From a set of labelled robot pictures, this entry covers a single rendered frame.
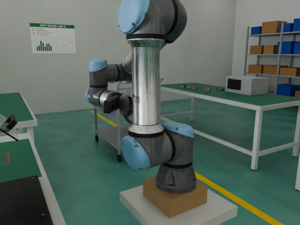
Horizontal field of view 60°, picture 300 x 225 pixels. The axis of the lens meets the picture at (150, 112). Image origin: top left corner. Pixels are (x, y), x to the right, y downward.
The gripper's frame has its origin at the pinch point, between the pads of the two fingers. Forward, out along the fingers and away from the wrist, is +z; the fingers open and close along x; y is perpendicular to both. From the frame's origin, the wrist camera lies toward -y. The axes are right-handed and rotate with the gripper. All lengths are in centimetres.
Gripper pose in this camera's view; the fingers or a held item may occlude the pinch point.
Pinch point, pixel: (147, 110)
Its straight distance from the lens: 90.0
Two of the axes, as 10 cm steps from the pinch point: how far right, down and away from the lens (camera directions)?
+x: -0.5, 9.8, 2.1
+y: 6.5, -1.3, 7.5
